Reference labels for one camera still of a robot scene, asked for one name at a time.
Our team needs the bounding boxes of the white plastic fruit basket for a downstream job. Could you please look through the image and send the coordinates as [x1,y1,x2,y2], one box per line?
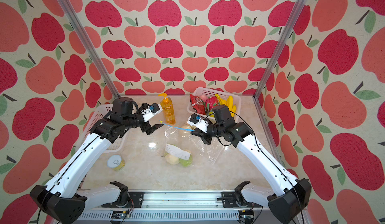
[187,87,242,123]

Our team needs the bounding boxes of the aluminium corner post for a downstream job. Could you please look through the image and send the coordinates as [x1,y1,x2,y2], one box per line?
[57,0,121,99]
[254,0,316,100]

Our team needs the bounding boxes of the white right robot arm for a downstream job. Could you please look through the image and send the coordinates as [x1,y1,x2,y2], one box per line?
[187,105,312,224]

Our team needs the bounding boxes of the aluminium left corner post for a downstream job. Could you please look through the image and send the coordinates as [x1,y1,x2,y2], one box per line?
[57,0,121,99]

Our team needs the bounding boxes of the orange soap pump bottle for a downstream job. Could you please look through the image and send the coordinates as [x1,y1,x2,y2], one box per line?
[158,93,176,125]

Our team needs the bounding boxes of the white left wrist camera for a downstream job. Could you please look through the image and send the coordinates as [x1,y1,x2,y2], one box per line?
[138,103,162,122]

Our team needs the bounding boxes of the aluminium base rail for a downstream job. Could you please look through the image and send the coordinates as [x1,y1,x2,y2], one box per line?
[76,190,278,224]

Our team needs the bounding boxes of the green toy pear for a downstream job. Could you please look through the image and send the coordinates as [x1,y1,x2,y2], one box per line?
[179,155,193,167]

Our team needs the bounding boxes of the pink toy dragon fruit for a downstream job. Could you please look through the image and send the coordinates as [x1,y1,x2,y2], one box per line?
[205,96,218,115]

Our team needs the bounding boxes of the clear blue zip-top bag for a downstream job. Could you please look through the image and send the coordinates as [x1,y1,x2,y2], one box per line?
[164,124,228,165]

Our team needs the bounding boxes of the white empty plastic basket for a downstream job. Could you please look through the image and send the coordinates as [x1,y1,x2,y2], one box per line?
[75,104,126,153]

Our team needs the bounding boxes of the red snack bag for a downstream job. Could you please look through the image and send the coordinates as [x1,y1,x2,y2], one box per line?
[189,94,206,115]

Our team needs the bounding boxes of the cream pear in zip bag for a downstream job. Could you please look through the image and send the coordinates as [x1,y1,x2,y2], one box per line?
[181,125,194,133]

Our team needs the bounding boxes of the cream pear in small bag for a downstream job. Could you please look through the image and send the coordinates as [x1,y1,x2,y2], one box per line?
[164,154,180,165]

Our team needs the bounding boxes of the yellow toy banana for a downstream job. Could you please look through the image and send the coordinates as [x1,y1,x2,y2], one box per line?
[231,105,237,117]
[226,95,234,111]

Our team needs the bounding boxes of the small clear pear bag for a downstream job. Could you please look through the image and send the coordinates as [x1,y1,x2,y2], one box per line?
[163,143,192,160]

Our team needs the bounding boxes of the lower yellow toy banana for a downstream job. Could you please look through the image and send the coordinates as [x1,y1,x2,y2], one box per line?
[231,105,237,117]

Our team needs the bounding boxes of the aluminium right corner post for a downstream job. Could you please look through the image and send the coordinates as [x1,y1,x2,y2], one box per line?
[254,0,316,100]

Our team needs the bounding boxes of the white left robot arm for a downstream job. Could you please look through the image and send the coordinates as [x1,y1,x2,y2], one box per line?
[30,97,162,224]

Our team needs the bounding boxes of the upper yellow toy banana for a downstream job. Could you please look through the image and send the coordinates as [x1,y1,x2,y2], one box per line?
[226,95,234,111]

